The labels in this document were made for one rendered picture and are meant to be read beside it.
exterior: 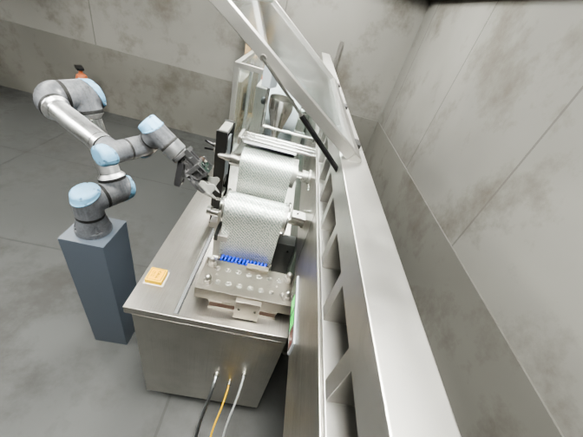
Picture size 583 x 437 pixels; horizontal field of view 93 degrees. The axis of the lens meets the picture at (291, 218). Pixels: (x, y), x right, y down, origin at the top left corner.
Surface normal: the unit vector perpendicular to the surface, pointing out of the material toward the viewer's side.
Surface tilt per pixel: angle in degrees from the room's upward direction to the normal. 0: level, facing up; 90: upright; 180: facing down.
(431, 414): 0
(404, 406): 0
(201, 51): 90
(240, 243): 90
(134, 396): 0
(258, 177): 92
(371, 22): 90
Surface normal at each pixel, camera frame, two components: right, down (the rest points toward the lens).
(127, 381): 0.23, -0.77
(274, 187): -0.07, 0.63
